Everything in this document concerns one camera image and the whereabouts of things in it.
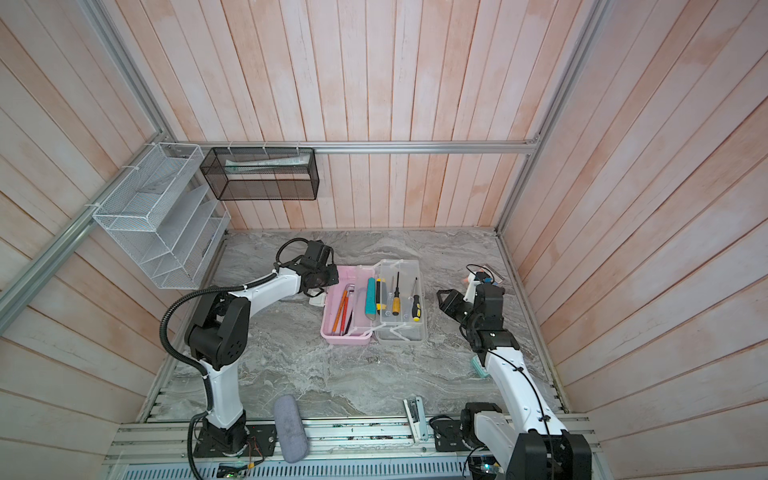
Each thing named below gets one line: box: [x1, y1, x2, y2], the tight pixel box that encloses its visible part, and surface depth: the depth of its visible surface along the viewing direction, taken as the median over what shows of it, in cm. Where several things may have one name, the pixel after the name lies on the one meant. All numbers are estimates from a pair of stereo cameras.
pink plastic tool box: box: [320, 259, 428, 345], surface depth 92 cm
